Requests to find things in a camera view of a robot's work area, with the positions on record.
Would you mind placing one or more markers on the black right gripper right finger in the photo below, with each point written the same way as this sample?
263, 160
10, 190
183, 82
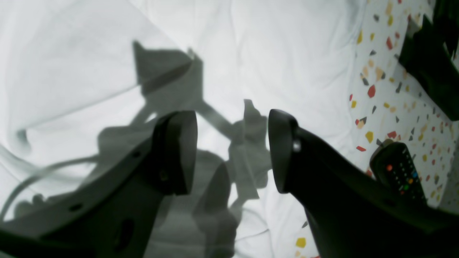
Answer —
350, 214

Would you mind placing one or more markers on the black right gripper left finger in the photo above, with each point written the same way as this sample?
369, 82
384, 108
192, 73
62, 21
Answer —
113, 216

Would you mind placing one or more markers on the white T-shirt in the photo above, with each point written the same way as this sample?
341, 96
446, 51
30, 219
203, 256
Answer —
83, 82

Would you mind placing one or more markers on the black TV remote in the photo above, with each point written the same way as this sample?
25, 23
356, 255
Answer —
393, 166

